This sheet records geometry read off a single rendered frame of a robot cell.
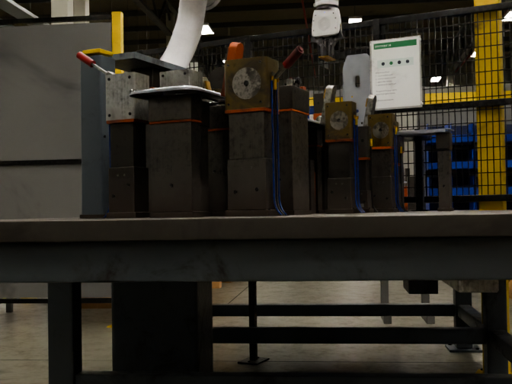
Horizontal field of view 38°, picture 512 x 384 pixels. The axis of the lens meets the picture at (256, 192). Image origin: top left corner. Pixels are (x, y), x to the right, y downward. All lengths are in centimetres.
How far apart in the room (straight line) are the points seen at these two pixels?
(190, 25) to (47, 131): 240
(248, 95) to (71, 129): 328
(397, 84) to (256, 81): 166
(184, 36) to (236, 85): 102
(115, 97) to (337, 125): 74
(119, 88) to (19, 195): 317
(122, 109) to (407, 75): 169
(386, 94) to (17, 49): 268
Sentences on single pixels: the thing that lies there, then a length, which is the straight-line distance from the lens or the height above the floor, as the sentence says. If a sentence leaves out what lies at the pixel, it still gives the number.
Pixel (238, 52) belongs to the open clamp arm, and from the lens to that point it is 175.
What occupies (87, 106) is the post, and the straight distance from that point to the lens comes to 206.
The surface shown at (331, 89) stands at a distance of 233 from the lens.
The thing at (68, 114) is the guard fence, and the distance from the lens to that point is 491.
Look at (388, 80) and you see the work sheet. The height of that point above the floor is 127.
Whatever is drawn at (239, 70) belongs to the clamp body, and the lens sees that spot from 170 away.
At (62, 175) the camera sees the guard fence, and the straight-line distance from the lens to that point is 489.
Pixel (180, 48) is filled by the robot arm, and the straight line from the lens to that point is 269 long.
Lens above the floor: 71
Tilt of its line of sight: 2 degrees up
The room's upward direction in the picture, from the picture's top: 1 degrees counter-clockwise
